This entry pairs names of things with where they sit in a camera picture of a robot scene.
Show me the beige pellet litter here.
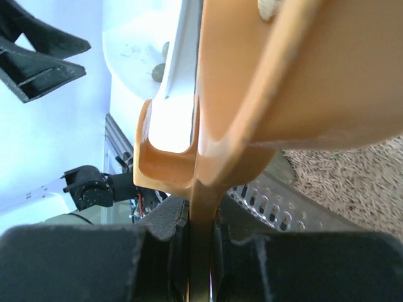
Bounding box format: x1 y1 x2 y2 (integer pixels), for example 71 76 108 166
284 137 402 238

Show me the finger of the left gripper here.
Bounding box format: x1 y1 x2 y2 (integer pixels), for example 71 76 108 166
1 47 86 103
1 0 91 59

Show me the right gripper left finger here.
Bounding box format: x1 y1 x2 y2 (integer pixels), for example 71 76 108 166
127 196 189 301

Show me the orange litter scoop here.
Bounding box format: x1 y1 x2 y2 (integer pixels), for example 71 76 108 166
133 1 402 301

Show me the dark grey litter box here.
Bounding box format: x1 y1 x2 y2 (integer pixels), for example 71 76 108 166
228 171 364 232

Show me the grey-green litter clump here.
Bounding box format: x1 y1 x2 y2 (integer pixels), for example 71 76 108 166
151 63 166 83
265 151 296 186
257 0 283 21
161 42 170 60

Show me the white plastic tray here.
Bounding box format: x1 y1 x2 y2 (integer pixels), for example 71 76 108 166
102 1 203 153

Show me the aluminium front rail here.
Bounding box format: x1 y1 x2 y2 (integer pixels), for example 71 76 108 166
101 114 133 224

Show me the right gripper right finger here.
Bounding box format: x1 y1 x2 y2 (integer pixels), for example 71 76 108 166
212 198 271 301

